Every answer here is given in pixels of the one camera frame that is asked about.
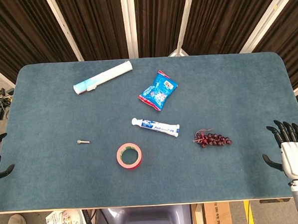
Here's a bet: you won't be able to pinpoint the white cylindrical tube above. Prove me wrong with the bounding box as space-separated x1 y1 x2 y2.
71 61 134 96

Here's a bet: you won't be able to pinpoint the white blue toothpaste tube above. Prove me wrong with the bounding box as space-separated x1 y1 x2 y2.
131 115 181 140

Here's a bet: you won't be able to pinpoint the red tape roll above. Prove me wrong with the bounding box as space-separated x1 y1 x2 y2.
116 142 143 170

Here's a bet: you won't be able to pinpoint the blue felt table mat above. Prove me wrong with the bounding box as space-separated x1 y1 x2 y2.
0 50 298 214

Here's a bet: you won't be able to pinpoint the blue snack bag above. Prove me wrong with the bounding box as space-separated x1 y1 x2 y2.
136 69 180 113

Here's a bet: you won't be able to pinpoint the dark brown curtain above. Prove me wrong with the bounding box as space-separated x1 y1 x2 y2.
0 0 298 105

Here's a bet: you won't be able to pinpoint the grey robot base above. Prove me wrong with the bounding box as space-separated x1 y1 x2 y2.
95 203 193 224

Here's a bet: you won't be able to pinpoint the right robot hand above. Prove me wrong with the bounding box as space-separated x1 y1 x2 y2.
261 119 298 182

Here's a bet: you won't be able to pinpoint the printed picture box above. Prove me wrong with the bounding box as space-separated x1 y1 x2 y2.
45 208 89 224

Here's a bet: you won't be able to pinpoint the black cable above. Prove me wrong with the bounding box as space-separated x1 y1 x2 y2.
81 208 97 224

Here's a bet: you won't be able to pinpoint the dark red plastic grapes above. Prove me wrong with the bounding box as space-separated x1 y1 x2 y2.
191 127 233 149

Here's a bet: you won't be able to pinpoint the cardboard box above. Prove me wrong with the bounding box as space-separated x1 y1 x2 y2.
203 201 233 224

